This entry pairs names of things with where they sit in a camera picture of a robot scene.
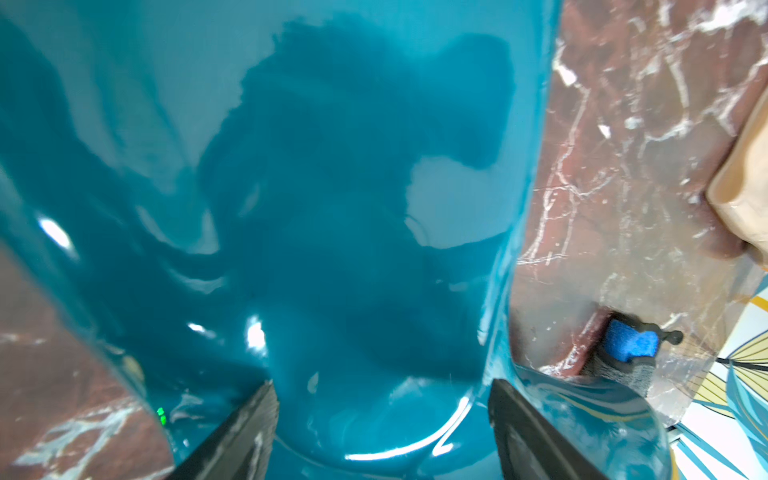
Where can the teal rubber boot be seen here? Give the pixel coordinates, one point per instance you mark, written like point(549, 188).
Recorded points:
point(328, 195)

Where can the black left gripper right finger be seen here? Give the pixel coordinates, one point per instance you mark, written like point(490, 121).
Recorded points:
point(529, 447)

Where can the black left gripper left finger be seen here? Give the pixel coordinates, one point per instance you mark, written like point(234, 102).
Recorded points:
point(240, 448)

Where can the beige rubber boot right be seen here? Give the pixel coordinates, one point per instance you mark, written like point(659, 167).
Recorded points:
point(738, 191)

